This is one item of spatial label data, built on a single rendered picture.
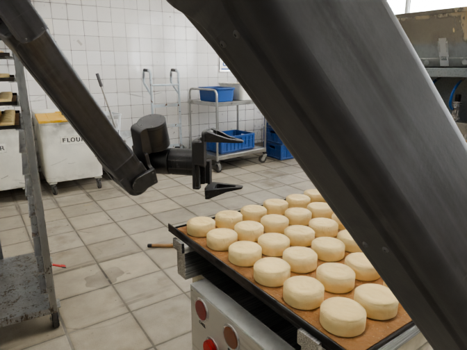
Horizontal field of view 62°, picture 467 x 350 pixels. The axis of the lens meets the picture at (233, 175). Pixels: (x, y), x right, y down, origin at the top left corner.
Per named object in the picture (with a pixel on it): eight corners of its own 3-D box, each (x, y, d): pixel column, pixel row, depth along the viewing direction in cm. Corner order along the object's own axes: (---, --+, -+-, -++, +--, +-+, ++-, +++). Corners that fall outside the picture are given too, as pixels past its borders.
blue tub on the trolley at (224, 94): (217, 99, 481) (217, 85, 477) (236, 101, 450) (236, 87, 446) (196, 100, 464) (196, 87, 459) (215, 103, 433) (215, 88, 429)
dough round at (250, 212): (270, 221, 73) (271, 211, 72) (245, 225, 71) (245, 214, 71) (260, 212, 77) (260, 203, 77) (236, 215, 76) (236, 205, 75)
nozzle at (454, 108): (447, 145, 104) (458, 76, 99) (459, 146, 102) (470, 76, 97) (436, 147, 101) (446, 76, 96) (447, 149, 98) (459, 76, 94)
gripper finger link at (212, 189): (244, 192, 85) (203, 189, 87) (245, 160, 83) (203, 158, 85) (240, 202, 79) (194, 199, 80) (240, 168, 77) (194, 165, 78)
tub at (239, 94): (238, 97, 510) (238, 81, 504) (262, 99, 478) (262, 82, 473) (217, 98, 486) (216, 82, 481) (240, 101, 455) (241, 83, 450)
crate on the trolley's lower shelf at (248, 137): (235, 144, 519) (235, 129, 514) (254, 148, 492) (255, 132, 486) (201, 149, 483) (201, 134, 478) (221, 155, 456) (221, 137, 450)
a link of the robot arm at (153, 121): (113, 177, 82) (135, 195, 77) (98, 130, 75) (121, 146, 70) (159, 153, 89) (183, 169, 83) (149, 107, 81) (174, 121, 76)
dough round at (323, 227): (337, 240, 65) (338, 229, 64) (306, 237, 66) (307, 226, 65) (338, 228, 69) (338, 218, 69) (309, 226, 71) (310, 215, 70)
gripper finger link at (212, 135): (245, 161, 83) (203, 159, 85) (246, 128, 82) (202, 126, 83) (240, 169, 77) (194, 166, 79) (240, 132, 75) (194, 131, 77)
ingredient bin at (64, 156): (48, 198, 363) (37, 115, 342) (41, 181, 415) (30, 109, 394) (107, 189, 390) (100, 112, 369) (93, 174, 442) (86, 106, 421)
